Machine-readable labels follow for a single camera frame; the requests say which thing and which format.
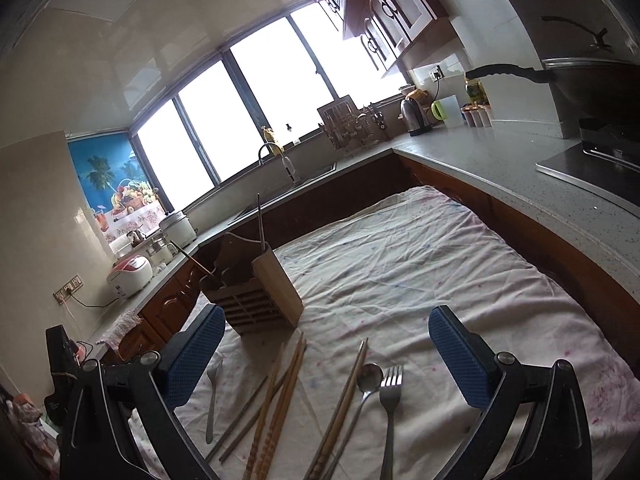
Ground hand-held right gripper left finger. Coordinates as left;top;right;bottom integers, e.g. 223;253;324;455
59;304;227;480

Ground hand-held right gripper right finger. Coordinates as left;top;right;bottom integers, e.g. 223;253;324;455
428;304;594;480

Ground wooden chopstick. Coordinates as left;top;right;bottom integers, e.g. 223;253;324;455
261;341;308;480
317;338;370;480
247;344;286;480
242;331;306;480
170;242;218;281
304;340;365;480

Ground wooden utensil holder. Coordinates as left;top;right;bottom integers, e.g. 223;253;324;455
200;232;305;337

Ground small metal spoon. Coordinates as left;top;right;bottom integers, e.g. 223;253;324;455
205;357;224;445

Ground grey metal chopstick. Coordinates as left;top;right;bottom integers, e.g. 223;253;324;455
219;369;291;464
256;193;266;256
205;376;270;463

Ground metal fork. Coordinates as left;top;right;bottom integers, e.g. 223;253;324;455
378;364;405;480

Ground lace cloth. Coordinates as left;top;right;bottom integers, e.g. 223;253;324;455
95;310;143;351

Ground white printed cloth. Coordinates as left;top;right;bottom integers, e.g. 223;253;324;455
127;185;640;480

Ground pink and white rice cooker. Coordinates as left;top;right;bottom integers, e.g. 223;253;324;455
107;256;152;302

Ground large white rice cooker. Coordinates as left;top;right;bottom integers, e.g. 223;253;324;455
159;210;198;250

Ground black device with rubber band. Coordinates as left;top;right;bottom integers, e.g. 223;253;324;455
44;325;83;426

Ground pink plastic bag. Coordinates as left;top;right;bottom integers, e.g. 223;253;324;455
7;392;61;476

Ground wooden base cabinets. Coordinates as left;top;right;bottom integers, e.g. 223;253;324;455
100;152;640;376

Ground palm print roller blind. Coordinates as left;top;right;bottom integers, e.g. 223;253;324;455
67;132;166;241

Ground grey kitchen countertop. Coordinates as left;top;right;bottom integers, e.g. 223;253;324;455
95;120;640;351

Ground steel sink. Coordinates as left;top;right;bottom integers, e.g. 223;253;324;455
230;160;338;226

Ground metal kitchen faucet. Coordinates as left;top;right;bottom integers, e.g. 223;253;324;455
257;142;301;186

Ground black induction cooktop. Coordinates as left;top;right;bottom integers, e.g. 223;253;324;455
535;117;640;198

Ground yellow figurine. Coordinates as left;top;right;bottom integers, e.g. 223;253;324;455
261;126;285;153

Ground spice jar set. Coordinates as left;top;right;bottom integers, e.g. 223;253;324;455
462;105;493;129

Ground steel electric kettle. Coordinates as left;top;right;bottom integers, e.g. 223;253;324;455
399;97;433;137

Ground metal dish rack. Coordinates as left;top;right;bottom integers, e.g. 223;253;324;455
322;104;396;151

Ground yellow oil bottle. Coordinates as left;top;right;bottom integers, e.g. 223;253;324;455
465;75;488;111

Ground kitchen window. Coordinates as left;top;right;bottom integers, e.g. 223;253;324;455
130;2;406;211

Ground wooden cutting board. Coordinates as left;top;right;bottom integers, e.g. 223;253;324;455
317;95;358;131

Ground black wok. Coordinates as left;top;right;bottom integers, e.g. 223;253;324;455
465;57;640;121

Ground grey wok lid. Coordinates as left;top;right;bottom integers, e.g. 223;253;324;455
540;15;640;68

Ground wall outlet strip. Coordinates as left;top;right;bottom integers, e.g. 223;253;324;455
53;272;83;302

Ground white pitcher with green handle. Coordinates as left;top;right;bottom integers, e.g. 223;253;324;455
431;95;463;128

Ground wooden wall cabinets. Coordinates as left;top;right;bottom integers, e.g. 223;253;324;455
295;0;451;78

